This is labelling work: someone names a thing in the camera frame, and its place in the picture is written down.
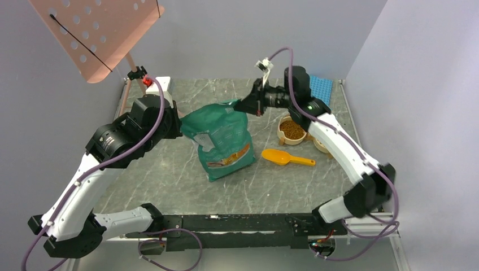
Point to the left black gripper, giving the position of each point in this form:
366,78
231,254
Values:
174,131

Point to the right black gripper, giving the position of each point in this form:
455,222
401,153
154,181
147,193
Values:
255,103

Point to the green dog food bag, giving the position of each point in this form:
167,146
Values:
223,141

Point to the orange plastic scoop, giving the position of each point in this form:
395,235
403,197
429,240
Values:
283,158

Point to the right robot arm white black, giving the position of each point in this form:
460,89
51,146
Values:
372,182

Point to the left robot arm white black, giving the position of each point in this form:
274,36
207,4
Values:
71,227

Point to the cream pet bowl left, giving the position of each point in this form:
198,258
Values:
289,132

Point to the cream pet bowl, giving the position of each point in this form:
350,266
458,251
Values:
322,148
289,132

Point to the cream pet bowl right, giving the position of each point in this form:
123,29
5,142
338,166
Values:
322,148

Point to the blue perforated tray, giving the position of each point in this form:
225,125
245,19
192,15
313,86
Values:
321,88

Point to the pink perforated music stand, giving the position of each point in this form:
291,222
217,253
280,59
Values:
98,34

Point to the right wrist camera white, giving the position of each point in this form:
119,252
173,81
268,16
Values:
265,66

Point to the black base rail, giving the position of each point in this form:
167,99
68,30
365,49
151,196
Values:
293,230

